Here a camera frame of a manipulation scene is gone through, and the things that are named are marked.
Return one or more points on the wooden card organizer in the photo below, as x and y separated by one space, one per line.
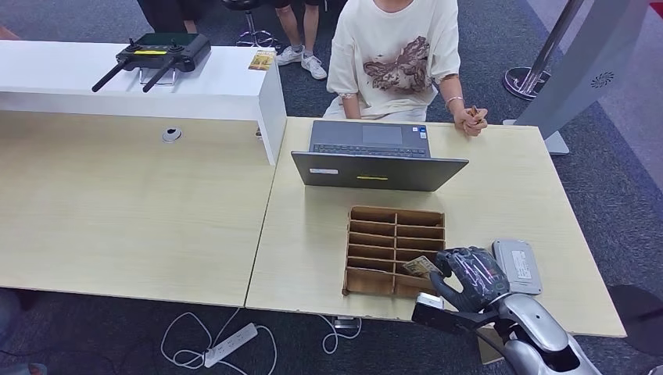
396 233

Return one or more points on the grey card reader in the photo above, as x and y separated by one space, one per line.
520 269

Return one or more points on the grey kiosk stand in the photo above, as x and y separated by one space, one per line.
585 67

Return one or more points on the black power adapter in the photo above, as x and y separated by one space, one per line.
346 323

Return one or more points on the white counter shelf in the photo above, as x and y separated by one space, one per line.
217 88

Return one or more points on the silver desk grommet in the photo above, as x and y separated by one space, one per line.
172 134

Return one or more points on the chrome stool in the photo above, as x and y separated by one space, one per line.
241 4

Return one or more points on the black round base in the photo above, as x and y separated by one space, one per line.
642 316

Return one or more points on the black remote controller with antennas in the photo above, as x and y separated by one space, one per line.
165 53

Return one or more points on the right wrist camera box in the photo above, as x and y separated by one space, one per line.
440 316

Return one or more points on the white power strip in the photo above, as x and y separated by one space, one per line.
230 346

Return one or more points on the chrome stanchion post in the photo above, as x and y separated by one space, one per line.
523 83

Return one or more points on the hotel room key card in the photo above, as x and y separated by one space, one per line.
419 266

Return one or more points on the person's left hand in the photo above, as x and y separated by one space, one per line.
471 123

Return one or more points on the grey laptop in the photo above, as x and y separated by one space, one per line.
378 173

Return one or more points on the person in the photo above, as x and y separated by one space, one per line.
314 64
8 316
393 31
165 13

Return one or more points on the yellow printed card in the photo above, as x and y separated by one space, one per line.
262 60

